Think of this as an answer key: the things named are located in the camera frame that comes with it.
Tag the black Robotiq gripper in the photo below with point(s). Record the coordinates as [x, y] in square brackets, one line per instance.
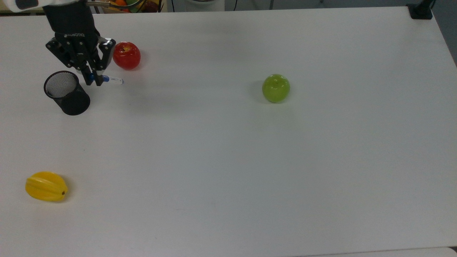
[73, 26]

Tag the blue capped marker pen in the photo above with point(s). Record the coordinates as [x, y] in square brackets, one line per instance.
[113, 79]

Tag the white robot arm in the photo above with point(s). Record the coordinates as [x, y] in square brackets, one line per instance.
[7, 4]

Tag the black mesh pen cup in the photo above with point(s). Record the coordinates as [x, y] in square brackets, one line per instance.
[69, 98]

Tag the red apple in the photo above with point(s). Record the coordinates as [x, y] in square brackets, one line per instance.
[126, 55]

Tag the yellow starfruit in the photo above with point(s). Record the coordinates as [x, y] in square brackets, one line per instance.
[46, 186]

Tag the grey metal pole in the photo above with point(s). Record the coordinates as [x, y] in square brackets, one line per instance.
[271, 3]

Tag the green apple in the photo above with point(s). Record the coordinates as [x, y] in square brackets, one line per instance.
[276, 88]

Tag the black clamp mount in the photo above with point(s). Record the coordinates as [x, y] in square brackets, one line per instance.
[420, 10]

